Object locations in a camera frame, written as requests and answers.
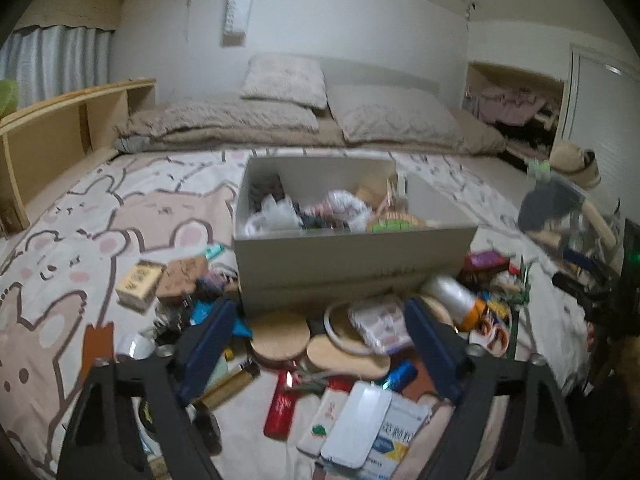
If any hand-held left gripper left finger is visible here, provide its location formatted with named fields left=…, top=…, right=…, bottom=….
left=57, top=297, right=238, bottom=480

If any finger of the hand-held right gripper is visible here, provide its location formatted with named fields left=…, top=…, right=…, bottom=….
left=552, top=272, right=608, bottom=311
left=562, top=247, right=621, bottom=281

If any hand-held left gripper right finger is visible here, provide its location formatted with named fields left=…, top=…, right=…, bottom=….
left=402, top=296, right=581, bottom=480

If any white cardboard box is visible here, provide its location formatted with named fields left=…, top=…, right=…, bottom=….
left=231, top=156, right=480, bottom=318

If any blue foil packet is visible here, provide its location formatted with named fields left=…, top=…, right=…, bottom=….
left=190, top=300, right=253, bottom=338

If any clear plastic storage bin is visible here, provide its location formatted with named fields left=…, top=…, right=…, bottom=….
left=517, top=160, right=626, bottom=266

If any blue lighter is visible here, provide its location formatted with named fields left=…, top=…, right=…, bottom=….
left=382, top=360, right=418, bottom=391

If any plastic film roll orange cap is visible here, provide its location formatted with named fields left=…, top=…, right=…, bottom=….
left=422, top=275, right=488, bottom=333

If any gold tube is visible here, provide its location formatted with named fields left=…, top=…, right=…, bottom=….
left=192, top=367, right=261, bottom=411

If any clear box of fake nails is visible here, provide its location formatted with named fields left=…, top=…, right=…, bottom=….
left=348, top=295, right=416, bottom=356

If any dark cloth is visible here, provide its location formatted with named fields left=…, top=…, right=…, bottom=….
left=517, top=180, right=583, bottom=233

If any round wooden lid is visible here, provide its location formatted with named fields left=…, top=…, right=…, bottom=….
left=250, top=311, right=311, bottom=371

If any brown leather card holder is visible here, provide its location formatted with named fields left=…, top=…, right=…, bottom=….
left=156, top=256, right=208, bottom=303

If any silver tape roll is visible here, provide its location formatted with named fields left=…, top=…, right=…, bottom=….
left=117, top=332, right=161, bottom=361

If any flat oval wooden lid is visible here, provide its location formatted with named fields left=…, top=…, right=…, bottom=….
left=306, top=335, right=392, bottom=381

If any small yellow box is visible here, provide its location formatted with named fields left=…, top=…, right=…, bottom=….
left=116, top=260, right=167, bottom=313

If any blue white medicine box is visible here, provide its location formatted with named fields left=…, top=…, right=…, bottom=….
left=350, top=392, right=433, bottom=480

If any black round tin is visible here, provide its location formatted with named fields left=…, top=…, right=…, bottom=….
left=137, top=395, right=166, bottom=436

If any red cigarette box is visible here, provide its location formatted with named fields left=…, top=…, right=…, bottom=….
left=460, top=251, right=511, bottom=281

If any red lighter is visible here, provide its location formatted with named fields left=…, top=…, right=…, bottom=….
left=263, top=370, right=301, bottom=441

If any grey hair clip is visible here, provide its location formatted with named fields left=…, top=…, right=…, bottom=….
left=290, top=367, right=328, bottom=391

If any beige plush bear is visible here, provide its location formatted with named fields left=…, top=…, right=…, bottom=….
left=549, top=141, right=587, bottom=173

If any white rectangular tin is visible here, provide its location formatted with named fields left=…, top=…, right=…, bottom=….
left=320, top=381, right=393, bottom=470

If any brown leather piece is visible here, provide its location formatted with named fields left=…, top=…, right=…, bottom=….
left=82, top=322, right=118, bottom=366

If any white case with plant print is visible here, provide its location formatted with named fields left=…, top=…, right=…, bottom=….
left=296, top=387, right=351, bottom=458

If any white plastic bag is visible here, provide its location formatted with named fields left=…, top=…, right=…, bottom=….
left=245, top=197, right=303, bottom=236

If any black wavy hair claw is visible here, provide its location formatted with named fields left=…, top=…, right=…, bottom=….
left=250, top=175, right=286, bottom=211

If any white louvered door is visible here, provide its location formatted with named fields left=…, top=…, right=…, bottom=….
left=550, top=42, right=640, bottom=221

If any clear crumpled plastic bag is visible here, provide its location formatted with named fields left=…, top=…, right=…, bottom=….
left=320, top=190, right=373, bottom=233

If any bear printed bed sheet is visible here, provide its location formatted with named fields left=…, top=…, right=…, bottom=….
left=0, top=147, right=591, bottom=480

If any pile of purple clothes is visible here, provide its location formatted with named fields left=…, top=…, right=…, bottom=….
left=477, top=85, right=548, bottom=126

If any grey folded duvet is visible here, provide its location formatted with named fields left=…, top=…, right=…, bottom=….
left=145, top=100, right=321, bottom=138

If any textured grey pillow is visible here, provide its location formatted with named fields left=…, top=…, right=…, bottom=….
left=327, top=85, right=466, bottom=150

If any beige blanket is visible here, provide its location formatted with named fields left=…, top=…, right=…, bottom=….
left=112, top=100, right=506, bottom=156

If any wooden bedside shelf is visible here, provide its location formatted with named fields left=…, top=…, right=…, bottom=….
left=0, top=78, right=157, bottom=233

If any fluffy beige pillow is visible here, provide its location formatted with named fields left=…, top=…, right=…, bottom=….
left=240, top=55, right=328, bottom=111

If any grey headboard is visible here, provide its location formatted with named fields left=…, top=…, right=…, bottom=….
left=317, top=57, right=441, bottom=96

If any green plush toy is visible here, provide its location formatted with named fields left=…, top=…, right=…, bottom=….
left=0, top=79, right=21, bottom=118

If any pale blue curtain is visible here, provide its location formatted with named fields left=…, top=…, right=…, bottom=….
left=0, top=25, right=113, bottom=111

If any white hanging paper bag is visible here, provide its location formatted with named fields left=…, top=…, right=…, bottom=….
left=222, top=0, right=251, bottom=47

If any beige printed valance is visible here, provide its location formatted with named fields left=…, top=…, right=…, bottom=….
left=20, top=0, right=125, bottom=31

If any white ring hoop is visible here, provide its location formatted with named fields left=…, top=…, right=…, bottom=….
left=324, top=300, right=401, bottom=358

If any wooden wall niche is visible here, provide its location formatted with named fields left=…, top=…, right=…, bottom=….
left=465, top=60, right=568, bottom=161

